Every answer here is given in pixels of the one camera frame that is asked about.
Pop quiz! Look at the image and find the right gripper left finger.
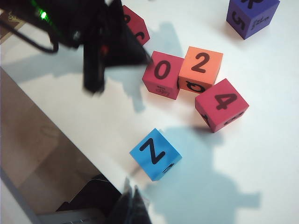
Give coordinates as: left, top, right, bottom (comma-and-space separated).
108, 177, 134, 224

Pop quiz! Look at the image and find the orange block with 2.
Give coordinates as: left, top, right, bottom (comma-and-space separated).
178, 46, 224, 94

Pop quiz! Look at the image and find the blue block with L 3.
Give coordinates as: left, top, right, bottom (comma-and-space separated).
129, 127, 183, 182

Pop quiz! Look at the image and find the red block with 0 B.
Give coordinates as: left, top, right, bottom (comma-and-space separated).
142, 50, 184, 101

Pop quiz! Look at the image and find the black equipment box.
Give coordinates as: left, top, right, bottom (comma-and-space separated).
56, 174, 122, 214

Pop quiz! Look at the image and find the red block with 4 Y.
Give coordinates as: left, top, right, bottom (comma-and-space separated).
195, 78, 250, 133

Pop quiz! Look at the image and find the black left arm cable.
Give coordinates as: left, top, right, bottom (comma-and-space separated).
0, 18, 59, 54

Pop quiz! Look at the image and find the purple block with R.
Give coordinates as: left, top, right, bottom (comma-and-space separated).
226, 0, 280, 40

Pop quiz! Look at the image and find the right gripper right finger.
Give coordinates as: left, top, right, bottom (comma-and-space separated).
130, 185, 153, 224

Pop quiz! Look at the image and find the yellow patterned box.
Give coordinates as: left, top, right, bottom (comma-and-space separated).
0, 7, 25, 45

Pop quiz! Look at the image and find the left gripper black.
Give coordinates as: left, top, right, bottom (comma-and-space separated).
80, 0, 154, 95

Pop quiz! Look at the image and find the red block with 5 C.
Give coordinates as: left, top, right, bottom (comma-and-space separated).
122, 5, 150, 46

